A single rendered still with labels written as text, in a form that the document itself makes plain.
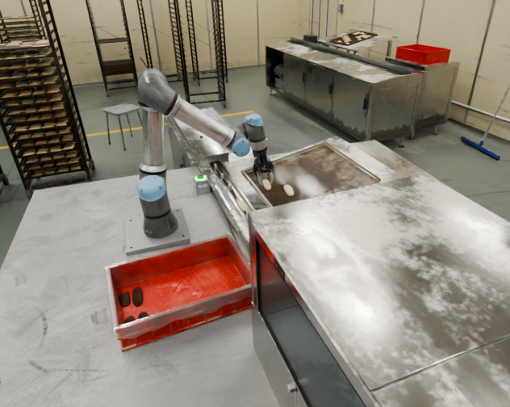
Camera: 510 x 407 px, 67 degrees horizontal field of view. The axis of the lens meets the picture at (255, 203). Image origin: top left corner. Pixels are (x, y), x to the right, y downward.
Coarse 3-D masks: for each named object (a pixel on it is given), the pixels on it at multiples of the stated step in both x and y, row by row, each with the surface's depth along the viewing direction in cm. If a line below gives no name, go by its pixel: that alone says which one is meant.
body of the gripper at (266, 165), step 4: (256, 152) 175; (260, 152) 178; (264, 152) 173; (260, 156) 177; (264, 156) 177; (256, 160) 181; (260, 160) 175; (264, 160) 178; (268, 160) 179; (256, 164) 178; (260, 164) 177; (264, 164) 176; (268, 164) 177; (272, 164) 177; (260, 168) 179; (264, 168) 179; (268, 168) 178; (272, 168) 180; (260, 172) 180; (264, 172) 180; (268, 172) 179
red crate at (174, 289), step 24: (216, 264) 151; (120, 288) 141; (144, 288) 140; (168, 288) 140; (192, 288) 139; (216, 288) 139; (120, 312) 131; (216, 312) 125; (144, 336) 118; (168, 336) 121
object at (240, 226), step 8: (176, 128) 281; (184, 144) 258; (200, 168) 219; (208, 168) 218; (208, 176) 209; (216, 184) 201; (216, 192) 193; (224, 192) 193; (216, 200) 193; (224, 200) 186; (224, 208) 180; (232, 208) 179; (232, 216) 173; (240, 216) 173; (232, 224) 170; (240, 224) 167; (240, 232) 163; (248, 232) 162; (240, 240) 161; (248, 240) 158; (248, 248) 153
